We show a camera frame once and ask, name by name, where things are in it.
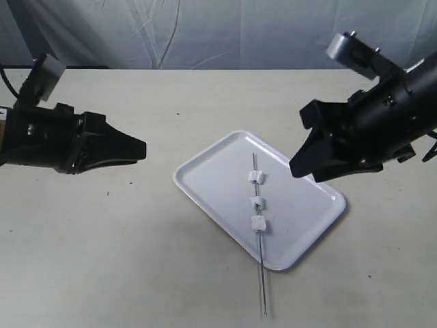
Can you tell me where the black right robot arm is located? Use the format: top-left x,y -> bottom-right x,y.
289,54 -> 436,182

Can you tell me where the thin metal skewer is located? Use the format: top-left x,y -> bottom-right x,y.
252,153 -> 268,317

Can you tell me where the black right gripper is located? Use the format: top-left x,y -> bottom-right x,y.
289,90 -> 436,182

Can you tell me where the white marshmallow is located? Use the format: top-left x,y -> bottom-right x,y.
247,170 -> 265,185
249,196 -> 266,210
251,215 -> 267,232

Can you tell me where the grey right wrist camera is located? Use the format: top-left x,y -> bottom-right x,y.
326,31 -> 403,80

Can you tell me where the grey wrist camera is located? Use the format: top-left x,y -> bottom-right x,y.
17,54 -> 66,106
326,31 -> 403,80

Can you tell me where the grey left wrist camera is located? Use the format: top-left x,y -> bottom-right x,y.
17,54 -> 66,106

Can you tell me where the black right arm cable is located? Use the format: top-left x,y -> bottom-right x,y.
421,131 -> 437,163

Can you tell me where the white rectangular plastic tray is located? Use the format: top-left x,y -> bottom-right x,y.
173,130 -> 346,271

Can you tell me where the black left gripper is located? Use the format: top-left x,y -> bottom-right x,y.
1,103 -> 146,174

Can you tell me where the white wrinkled backdrop curtain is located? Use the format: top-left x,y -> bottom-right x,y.
1,1 -> 436,70

